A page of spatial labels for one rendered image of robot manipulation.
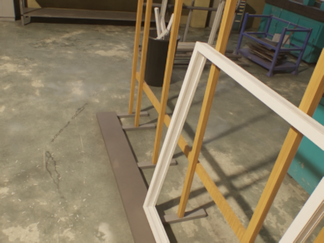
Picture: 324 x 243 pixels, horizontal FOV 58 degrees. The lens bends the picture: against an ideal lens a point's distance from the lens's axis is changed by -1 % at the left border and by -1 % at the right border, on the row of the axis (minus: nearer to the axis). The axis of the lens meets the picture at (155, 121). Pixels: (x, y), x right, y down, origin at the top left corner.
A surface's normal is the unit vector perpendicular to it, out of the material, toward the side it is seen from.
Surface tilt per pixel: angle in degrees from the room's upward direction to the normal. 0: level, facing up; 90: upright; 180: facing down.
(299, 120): 82
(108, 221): 0
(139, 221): 0
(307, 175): 90
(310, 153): 90
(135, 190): 0
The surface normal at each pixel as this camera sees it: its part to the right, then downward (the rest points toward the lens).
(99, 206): 0.12, -0.85
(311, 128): -0.92, -0.06
